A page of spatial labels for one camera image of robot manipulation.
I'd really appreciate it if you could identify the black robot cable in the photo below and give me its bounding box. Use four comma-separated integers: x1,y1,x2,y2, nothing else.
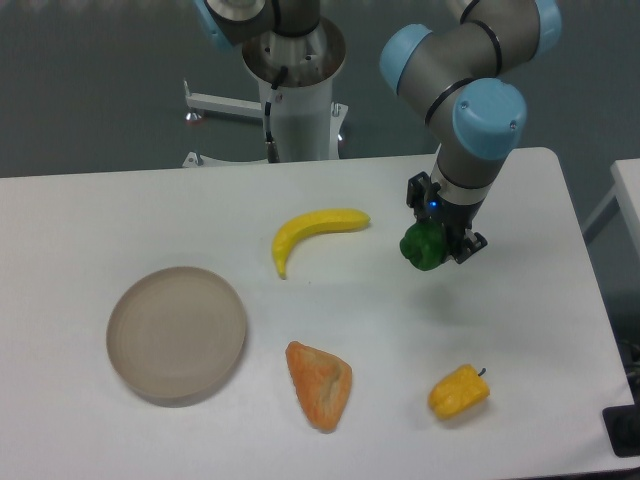
263,65,289,164

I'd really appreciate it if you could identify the beige round plate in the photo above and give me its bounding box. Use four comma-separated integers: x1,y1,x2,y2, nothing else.
106,266,248,407

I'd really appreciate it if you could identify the black device at edge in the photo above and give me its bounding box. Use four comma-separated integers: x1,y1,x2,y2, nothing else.
602,404,639,458

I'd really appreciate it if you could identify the white side table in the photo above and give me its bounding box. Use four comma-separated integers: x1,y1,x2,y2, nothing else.
581,158,640,252

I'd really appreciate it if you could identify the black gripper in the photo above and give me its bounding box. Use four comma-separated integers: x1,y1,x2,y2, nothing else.
406,172,488,264

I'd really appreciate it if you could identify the yellow toy banana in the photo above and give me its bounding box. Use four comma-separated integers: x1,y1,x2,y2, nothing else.
271,208,371,280

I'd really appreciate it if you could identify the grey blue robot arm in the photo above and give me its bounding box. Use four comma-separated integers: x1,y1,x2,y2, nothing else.
195,1,562,271

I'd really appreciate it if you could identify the green bell pepper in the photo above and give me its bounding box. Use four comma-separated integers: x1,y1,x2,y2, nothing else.
399,219,447,271

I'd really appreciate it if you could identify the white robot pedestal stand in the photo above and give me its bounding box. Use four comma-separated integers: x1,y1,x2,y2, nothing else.
184,17,348,163

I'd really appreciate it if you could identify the yellow bell pepper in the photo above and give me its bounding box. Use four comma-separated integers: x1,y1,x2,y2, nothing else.
427,364,490,420

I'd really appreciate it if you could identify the orange bread slice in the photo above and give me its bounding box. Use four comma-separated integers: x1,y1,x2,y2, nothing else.
285,341,353,433

